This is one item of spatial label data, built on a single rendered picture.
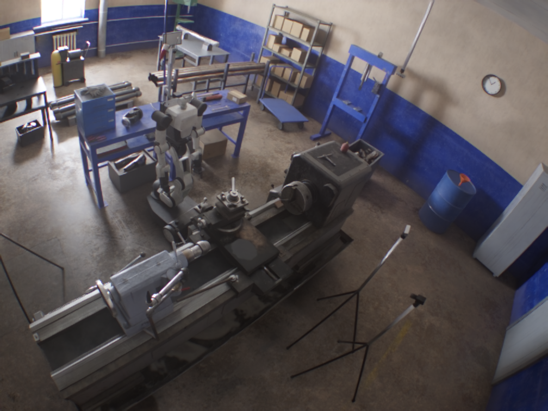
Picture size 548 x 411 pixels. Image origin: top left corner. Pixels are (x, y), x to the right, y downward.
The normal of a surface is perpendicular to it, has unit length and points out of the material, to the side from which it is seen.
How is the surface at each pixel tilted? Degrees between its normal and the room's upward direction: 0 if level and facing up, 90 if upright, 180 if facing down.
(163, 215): 0
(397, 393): 0
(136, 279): 0
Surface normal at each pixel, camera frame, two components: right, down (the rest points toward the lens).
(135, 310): 0.73, 0.27
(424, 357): 0.25, -0.71
